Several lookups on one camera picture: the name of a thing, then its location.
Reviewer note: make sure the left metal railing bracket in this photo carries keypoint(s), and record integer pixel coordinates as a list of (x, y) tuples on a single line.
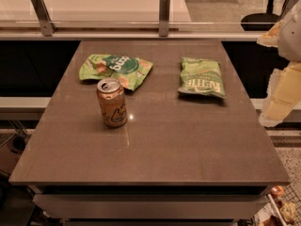
[(47, 28)]

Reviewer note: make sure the middle metal railing bracket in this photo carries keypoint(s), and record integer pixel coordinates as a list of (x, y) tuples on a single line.
[(164, 11)]

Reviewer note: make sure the orange soda can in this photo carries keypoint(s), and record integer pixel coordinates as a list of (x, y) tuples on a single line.
[(111, 98)]

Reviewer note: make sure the metal railing bracket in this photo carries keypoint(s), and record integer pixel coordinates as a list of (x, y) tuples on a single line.
[(164, 11), (47, 28)]

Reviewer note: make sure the green kettle chips bag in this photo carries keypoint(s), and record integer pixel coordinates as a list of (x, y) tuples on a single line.
[(201, 76)]

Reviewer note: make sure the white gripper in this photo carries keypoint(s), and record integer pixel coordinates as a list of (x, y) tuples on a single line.
[(291, 37)]

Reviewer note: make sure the wire basket with items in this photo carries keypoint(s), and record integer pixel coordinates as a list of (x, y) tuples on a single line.
[(284, 210)]

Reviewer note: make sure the green snack bag left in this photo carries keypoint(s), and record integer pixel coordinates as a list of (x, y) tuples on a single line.
[(130, 71)]

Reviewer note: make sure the black office chair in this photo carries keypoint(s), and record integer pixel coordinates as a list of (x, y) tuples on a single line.
[(264, 21)]

